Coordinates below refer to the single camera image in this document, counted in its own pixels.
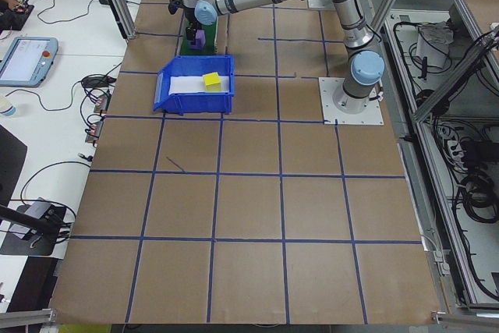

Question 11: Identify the black electronics tray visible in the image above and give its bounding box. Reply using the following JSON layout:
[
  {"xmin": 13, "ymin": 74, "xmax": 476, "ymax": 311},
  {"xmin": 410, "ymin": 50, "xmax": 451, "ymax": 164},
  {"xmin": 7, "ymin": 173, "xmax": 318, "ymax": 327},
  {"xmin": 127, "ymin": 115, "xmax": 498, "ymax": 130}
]
[{"xmin": 0, "ymin": 3, "xmax": 36, "ymax": 33}]

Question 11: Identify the white side table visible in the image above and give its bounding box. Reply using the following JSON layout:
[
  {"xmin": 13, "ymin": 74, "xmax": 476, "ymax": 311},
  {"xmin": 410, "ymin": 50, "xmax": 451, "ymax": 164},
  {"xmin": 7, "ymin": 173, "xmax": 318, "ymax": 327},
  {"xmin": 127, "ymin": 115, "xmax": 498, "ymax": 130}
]
[{"xmin": 0, "ymin": 0, "xmax": 155, "ymax": 313}]

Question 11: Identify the white foam sheet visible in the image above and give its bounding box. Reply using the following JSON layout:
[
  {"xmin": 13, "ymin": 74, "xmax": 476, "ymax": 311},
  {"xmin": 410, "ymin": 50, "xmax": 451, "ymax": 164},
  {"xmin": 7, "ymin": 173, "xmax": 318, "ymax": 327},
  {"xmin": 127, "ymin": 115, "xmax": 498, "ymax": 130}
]
[{"xmin": 168, "ymin": 74, "xmax": 232, "ymax": 97}]

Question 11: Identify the yellow cube block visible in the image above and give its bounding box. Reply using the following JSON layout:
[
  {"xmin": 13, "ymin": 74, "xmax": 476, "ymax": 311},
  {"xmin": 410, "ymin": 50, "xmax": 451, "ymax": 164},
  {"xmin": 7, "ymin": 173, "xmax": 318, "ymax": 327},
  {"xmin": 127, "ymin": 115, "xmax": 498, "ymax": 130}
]
[{"xmin": 202, "ymin": 72, "xmax": 223, "ymax": 94}]

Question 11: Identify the small circuit board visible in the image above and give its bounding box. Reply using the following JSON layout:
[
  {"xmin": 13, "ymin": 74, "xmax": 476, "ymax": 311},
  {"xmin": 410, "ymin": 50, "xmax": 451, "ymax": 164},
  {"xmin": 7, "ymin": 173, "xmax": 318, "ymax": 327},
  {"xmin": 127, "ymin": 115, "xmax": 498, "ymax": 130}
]
[
  {"xmin": 85, "ymin": 119, "xmax": 105, "ymax": 143},
  {"xmin": 93, "ymin": 93, "xmax": 113, "ymax": 115}
]

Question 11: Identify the black flat panel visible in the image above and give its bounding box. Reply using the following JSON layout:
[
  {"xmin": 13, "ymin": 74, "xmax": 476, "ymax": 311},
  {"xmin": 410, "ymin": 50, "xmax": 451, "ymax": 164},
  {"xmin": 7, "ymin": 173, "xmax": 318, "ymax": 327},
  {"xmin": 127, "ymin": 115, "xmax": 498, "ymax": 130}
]
[{"xmin": 0, "ymin": 124, "xmax": 29, "ymax": 209}]

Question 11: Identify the blue plastic storage bin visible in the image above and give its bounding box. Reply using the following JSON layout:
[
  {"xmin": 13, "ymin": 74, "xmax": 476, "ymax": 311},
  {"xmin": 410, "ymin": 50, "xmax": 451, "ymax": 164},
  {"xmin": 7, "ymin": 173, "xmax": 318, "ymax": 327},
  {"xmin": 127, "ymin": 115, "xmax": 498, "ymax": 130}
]
[{"xmin": 152, "ymin": 54, "xmax": 237, "ymax": 116}]

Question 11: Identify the white power strip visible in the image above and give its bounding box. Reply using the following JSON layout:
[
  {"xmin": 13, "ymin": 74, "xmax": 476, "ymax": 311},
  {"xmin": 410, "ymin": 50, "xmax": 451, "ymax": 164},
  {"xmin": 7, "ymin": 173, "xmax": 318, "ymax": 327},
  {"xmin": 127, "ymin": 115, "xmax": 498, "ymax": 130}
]
[{"xmin": 439, "ymin": 125, "xmax": 469, "ymax": 171}]

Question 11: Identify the blue teach pendant tablet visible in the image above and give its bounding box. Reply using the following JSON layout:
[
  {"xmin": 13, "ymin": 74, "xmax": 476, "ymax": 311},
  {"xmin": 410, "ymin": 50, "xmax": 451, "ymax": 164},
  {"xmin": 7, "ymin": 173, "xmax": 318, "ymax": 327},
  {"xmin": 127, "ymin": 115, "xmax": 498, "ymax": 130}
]
[{"xmin": 0, "ymin": 36, "xmax": 61, "ymax": 89}]

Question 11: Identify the grey white bundled bag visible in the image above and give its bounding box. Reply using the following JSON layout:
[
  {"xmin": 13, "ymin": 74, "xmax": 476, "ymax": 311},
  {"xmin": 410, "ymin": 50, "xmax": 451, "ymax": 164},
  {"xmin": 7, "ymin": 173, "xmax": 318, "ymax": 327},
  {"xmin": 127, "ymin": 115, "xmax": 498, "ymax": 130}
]
[{"xmin": 415, "ymin": 22, "xmax": 456, "ymax": 69}]

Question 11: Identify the black plug cable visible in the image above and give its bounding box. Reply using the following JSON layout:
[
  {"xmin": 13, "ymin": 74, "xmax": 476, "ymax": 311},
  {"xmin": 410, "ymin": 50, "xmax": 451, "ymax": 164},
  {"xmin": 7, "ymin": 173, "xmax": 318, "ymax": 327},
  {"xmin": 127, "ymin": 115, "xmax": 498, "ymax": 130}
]
[{"xmin": 17, "ymin": 151, "xmax": 94, "ymax": 209}]

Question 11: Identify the black camera stand base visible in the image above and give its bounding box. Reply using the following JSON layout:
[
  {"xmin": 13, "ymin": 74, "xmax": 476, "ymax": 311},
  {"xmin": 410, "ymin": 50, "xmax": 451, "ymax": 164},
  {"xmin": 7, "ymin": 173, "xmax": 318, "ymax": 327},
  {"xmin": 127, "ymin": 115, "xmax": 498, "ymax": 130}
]
[{"xmin": 0, "ymin": 202, "xmax": 67, "ymax": 257}]

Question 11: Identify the black power brick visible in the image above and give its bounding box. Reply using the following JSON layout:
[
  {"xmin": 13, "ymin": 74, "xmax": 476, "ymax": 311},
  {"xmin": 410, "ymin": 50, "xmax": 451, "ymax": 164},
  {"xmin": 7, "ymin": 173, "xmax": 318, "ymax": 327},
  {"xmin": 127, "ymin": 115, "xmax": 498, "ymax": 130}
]
[{"xmin": 462, "ymin": 139, "xmax": 495, "ymax": 163}]

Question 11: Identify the coiled black cable bundle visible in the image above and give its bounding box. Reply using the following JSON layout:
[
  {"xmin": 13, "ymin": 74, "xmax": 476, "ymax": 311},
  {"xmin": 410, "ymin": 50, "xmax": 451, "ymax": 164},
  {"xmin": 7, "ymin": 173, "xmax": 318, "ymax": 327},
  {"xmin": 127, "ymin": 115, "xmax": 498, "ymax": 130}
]
[{"xmin": 455, "ymin": 174, "xmax": 493, "ymax": 225}]

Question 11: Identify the green conveyor belt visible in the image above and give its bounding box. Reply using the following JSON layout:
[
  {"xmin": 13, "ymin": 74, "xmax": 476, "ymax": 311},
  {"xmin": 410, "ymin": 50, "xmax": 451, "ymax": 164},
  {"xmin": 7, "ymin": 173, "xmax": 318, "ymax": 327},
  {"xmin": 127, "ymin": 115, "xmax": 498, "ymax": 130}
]
[{"xmin": 177, "ymin": 0, "xmax": 229, "ymax": 57}]

